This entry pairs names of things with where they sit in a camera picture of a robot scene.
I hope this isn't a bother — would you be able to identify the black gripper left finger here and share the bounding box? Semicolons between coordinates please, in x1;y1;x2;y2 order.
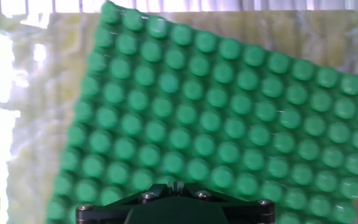
75;182;177;224

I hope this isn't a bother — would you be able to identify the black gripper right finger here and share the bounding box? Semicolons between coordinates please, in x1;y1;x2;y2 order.
175;182;275;224

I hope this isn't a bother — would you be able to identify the green studded baseplate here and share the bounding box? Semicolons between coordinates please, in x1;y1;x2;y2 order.
45;0;358;224

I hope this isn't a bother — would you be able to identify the green marble pattern mat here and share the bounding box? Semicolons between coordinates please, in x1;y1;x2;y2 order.
0;11;358;224

